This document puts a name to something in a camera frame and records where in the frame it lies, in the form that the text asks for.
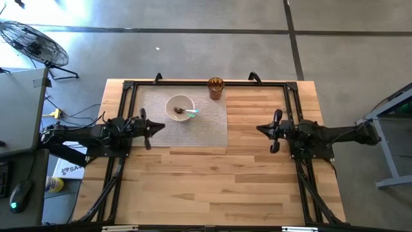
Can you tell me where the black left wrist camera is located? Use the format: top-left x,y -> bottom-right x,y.
110,117 -> 129,130

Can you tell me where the grey woven placemat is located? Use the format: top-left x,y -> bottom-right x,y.
131,85 -> 229,148

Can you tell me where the light grey side desk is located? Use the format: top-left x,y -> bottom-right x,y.
0,67 -> 50,159

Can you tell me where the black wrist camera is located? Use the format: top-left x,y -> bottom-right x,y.
296,119 -> 315,132
110,117 -> 129,130

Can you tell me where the spoon with teal handle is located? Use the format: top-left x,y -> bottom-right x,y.
174,106 -> 200,115

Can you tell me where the black aluminium table frame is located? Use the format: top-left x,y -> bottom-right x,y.
72,79 -> 348,226

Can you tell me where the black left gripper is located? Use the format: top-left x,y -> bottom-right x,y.
129,108 -> 166,151

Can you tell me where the dark grey desk surface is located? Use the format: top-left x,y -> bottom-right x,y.
0,149 -> 50,227

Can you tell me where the white ceramic bowl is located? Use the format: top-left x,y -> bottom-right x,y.
165,94 -> 196,122

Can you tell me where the black computer mouse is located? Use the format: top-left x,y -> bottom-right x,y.
8,179 -> 34,215

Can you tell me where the amber faceted plastic cup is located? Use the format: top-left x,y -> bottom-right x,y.
207,77 -> 225,101

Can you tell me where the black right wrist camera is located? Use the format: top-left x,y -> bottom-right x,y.
296,119 -> 315,132

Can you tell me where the silver metal bracket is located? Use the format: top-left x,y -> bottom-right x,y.
281,226 -> 319,232
101,225 -> 140,232

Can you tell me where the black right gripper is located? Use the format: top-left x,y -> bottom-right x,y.
256,108 -> 294,155

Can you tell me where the white cardboard box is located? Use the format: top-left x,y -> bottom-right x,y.
51,157 -> 88,180

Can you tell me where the grey metal frame cart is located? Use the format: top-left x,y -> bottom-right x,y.
355,82 -> 412,189

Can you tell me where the black floor cable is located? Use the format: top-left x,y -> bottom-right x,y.
43,95 -> 102,128

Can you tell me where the black keyboard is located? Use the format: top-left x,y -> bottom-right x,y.
0,160 -> 12,199

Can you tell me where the black floor fan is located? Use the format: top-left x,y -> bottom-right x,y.
0,20 -> 80,81

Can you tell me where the yellow capped bottle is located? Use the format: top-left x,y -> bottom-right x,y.
44,175 -> 65,194

